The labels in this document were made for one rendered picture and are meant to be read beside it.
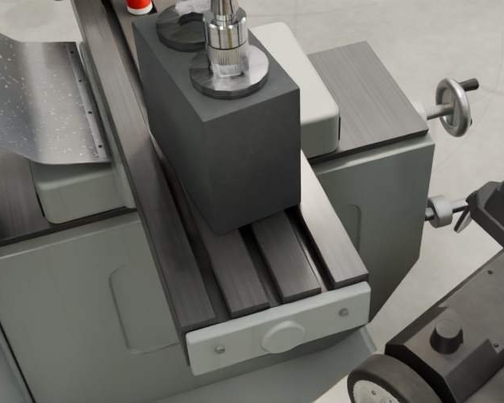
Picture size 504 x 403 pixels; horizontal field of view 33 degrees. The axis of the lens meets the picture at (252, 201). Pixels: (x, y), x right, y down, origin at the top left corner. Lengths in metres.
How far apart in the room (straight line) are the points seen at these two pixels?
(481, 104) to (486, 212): 1.79
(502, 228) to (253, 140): 0.29
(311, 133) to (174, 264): 0.44
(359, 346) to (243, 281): 0.88
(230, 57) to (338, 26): 2.11
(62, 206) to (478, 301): 0.69
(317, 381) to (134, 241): 0.57
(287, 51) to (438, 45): 1.51
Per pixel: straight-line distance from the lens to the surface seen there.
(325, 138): 1.41
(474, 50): 2.97
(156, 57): 1.03
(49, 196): 1.34
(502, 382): 1.42
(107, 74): 1.32
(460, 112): 1.66
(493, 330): 1.44
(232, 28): 0.92
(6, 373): 1.58
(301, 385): 1.81
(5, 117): 1.31
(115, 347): 1.64
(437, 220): 1.65
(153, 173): 1.15
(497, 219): 0.98
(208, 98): 0.96
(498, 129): 2.68
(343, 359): 1.85
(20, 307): 1.50
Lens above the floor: 1.74
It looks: 46 degrees down
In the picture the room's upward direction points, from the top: 4 degrees counter-clockwise
